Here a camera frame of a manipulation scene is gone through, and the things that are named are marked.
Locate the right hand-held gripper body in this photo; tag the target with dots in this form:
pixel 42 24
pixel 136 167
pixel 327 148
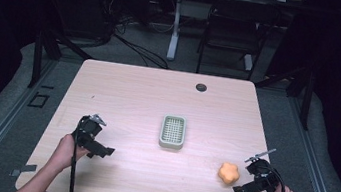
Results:
pixel 263 176

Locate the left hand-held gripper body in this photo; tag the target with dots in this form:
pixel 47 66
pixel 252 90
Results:
pixel 88 130

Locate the orange flower-shaped soap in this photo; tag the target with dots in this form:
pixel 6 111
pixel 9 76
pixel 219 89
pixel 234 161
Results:
pixel 229 173

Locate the green soap dish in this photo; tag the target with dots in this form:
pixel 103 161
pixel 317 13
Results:
pixel 172 131

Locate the person's left hand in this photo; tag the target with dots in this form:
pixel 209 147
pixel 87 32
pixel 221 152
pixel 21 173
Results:
pixel 64 153

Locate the grey tape piece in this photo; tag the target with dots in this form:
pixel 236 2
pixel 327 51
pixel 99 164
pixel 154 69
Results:
pixel 27 169

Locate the black metal stand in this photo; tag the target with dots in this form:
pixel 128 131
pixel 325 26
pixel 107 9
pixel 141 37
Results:
pixel 47 48
pixel 303 91

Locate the black table grommet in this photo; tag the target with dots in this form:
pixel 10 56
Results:
pixel 201 87

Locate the white desk leg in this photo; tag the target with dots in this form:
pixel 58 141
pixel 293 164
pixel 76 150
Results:
pixel 248 62
pixel 175 32

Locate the dark equipment cabinet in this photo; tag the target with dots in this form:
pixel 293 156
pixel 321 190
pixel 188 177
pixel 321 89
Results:
pixel 80 6

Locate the black folding chair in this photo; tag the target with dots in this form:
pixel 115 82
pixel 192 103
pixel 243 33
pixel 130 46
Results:
pixel 234 34

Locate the aluminium floor rail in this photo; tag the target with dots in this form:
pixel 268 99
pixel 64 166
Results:
pixel 316 170
pixel 2 126

